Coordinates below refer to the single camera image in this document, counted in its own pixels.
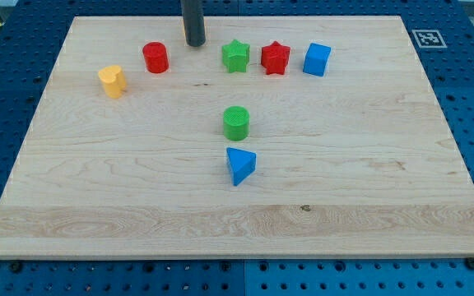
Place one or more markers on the yellow heart block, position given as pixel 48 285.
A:
pixel 113 81

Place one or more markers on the blue triangle block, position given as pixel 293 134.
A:
pixel 241 164

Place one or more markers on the green cylinder block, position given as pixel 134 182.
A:
pixel 236 123

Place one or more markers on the light wooden board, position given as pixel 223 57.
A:
pixel 358 163

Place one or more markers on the green star block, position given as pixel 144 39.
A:
pixel 235 56

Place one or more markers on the red star block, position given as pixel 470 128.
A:
pixel 275 58

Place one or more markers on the blue cube block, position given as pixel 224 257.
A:
pixel 316 59

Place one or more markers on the red cylinder block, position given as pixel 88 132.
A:
pixel 155 56

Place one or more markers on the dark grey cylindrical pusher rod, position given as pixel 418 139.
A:
pixel 193 20

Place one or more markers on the white fiducial marker tag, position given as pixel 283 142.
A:
pixel 429 39

